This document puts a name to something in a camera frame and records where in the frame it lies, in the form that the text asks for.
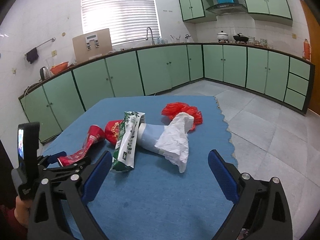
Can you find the chrome faucet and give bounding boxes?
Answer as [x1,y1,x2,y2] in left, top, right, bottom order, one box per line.
[146,27,155,45]

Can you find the light blue paper cup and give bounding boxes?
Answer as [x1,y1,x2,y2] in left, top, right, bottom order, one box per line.
[137,123,172,155]

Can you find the blue table mat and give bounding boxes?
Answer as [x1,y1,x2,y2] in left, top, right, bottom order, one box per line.
[43,95,236,239]

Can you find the orange basin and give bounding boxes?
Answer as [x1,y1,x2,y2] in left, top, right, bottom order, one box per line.
[50,62,68,75]

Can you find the range hood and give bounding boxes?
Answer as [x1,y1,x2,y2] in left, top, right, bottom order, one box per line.
[206,0,248,15]

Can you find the phone on gripper mount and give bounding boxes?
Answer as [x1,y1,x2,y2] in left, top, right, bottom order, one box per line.
[17,128,24,160]

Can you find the wall towel rail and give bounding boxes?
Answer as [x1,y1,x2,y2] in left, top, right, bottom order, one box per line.
[35,37,56,48]

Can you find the white paper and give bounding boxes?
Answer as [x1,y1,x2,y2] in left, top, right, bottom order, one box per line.
[155,112,194,173]

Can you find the green lower kitchen cabinets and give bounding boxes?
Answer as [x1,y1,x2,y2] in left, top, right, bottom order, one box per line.
[19,43,315,143]

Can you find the red paper cup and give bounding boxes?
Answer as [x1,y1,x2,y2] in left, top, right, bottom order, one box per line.
[104,120,123,146]

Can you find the window blind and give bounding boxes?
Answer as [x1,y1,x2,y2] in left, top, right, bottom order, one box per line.
[81,0,161,45]

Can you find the black wok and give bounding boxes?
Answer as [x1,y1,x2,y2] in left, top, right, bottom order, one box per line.
[233,33,249,44]

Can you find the red crushed chip can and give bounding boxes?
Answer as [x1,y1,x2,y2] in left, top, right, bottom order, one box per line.
[58,125,106,167]

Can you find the left hand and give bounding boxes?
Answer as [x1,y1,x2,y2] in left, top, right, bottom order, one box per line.
[14,196,33,228]

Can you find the steel kettle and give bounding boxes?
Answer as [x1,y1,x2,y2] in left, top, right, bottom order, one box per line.
[40,67,51,81]

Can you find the orange thermos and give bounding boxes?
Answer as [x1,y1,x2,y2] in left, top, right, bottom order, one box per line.
[303,39,311,58]

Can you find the cardboard box on counter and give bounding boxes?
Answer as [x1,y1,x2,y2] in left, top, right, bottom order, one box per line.
[72,29,113,63]

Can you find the white pot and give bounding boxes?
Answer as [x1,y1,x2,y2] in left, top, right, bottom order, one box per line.
[217,30,229,43]

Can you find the dark towel on rail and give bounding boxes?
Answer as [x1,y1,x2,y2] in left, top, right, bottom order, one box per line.
[25,47,39,64]

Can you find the green snack wrapper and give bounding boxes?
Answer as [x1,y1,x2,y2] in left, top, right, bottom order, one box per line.
[112,111,145,172]

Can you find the red plastic bag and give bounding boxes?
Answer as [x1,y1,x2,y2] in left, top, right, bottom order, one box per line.
[161,102,203,131]

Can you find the brown wooden door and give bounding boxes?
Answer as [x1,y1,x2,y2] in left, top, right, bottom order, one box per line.
[300,0,320,114]

